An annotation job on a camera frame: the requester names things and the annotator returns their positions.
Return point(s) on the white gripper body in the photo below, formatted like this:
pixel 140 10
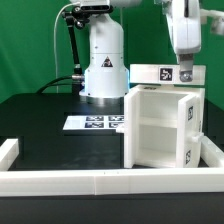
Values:
pixel 184 25

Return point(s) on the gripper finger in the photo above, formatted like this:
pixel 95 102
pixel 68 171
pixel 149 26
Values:
pixel 186 67

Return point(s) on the white cabinet top block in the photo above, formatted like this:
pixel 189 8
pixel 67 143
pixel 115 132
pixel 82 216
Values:
pixel 166 74

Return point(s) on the white cabinet body box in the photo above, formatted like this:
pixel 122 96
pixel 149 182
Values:
pixel 150 124

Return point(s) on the white door panel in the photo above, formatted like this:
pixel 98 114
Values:
pixel 188 141

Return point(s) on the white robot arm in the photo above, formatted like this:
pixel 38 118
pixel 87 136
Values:
pixel 107 79

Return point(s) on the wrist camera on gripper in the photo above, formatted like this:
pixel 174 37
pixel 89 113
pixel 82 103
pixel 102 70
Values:
pixel 217 23

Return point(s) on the white marker base plate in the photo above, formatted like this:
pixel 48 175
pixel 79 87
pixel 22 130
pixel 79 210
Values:
pixel 95 122

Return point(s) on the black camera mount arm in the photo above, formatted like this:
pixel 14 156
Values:
pixel 75 36

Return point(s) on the white U-shaped frame wall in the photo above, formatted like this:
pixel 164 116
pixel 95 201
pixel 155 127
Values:
pixel 102 182

